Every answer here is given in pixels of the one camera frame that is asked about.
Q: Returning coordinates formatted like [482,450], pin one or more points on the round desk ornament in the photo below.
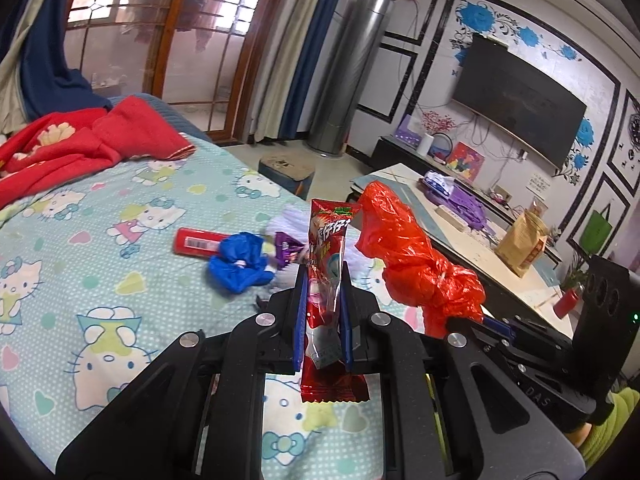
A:
[442,147]

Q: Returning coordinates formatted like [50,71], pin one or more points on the grey curtain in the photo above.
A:
[280,60]

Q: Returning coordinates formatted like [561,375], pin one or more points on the green tote bag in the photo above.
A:
[597,232]

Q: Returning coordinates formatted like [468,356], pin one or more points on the red flower decoration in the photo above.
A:
[439,122]

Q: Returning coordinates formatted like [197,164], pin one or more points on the purple snack wrapper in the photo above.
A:
[286,251]

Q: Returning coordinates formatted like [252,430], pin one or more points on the red snack wrapper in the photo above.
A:
[325,260]

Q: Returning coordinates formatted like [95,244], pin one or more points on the red plastic bag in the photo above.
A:
[405,245]

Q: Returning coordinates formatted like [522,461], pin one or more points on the purple box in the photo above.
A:
[409,132]

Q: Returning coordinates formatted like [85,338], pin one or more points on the dark television stand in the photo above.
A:
[390,152]

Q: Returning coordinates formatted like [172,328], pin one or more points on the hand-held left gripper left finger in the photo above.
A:
[298,320]

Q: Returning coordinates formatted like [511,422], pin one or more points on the white coffee table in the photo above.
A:
[530,285]

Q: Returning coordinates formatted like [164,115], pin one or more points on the red blanket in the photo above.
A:
[100,145]

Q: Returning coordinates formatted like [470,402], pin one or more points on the wall-mounted television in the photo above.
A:
[520,100]

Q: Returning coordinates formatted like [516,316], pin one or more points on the silver tower air conditioner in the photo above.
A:
[350,70]

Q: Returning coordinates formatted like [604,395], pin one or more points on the beige cloth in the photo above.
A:
[17,85]

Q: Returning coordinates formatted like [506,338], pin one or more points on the red cylindrical tube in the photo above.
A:
[195,242]

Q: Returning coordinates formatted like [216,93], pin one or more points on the brown paper bag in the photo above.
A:
[520,245]

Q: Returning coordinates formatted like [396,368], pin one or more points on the small potted plant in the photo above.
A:
[575,272]

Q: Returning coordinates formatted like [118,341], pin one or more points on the blue curtain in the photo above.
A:
[315,60]

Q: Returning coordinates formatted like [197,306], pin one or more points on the blue plastic bag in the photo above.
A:
[240,260]

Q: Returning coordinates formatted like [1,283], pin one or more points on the cardboard-topped box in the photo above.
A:
[285,167]

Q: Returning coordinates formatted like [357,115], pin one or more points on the colourful picture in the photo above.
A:
[465,162]

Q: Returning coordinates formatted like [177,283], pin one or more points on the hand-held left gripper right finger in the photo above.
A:
[346,320]

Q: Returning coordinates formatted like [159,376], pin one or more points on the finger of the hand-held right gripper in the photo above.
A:
[520,335]

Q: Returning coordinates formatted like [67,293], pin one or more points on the dark blue cloth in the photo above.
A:
[60,60]

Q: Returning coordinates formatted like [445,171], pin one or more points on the wooden framed glass door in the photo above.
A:
[170,20]

